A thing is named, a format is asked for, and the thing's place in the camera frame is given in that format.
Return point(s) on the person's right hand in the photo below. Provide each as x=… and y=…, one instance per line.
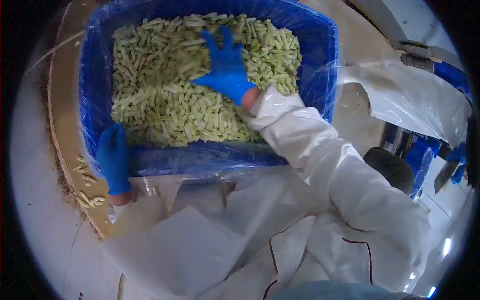
x=227, y=71

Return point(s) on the person's left hand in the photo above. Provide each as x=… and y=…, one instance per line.
x=114, y=161

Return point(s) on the person's right middle finger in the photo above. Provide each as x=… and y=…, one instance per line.
x=227, y=36

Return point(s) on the person's right ring finger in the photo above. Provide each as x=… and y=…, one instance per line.
x=240, y=51

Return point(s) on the person's left fingers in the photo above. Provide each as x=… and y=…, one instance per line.
x=113, y=131

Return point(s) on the person's right index finger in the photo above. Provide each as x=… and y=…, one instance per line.
x=210, y=42

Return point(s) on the person's right thumb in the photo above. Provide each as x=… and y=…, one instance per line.
x=200, y=79

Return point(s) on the pile of cut green vegetables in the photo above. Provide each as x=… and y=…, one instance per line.
x=157, y=93

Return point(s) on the tan work board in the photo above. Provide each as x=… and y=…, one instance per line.
x=65, y=112

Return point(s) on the scattered green vegetable bits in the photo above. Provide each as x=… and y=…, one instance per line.
x=88, y=187

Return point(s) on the person's body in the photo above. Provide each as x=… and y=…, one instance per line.
x=232, y=240

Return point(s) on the person's legs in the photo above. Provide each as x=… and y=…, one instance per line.
x=390, y=168

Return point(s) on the blue crate with plastic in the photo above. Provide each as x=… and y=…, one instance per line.
x=423, y=159

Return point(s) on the dark knife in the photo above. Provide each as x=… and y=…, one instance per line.
x=443, y=179

